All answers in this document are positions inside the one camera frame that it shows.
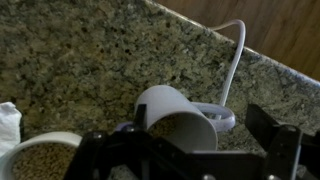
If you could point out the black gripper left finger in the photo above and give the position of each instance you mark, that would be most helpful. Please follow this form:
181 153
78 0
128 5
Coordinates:
141 116

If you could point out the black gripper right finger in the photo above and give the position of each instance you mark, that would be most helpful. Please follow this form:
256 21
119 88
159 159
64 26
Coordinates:
280 146

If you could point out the white ceramic mug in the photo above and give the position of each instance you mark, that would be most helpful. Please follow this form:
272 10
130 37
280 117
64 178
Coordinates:
170 103

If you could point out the white bowl of grains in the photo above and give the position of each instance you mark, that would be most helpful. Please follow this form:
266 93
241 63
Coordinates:
40 160

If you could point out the white and blue cloth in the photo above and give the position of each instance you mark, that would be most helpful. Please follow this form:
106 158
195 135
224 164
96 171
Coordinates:
8 126

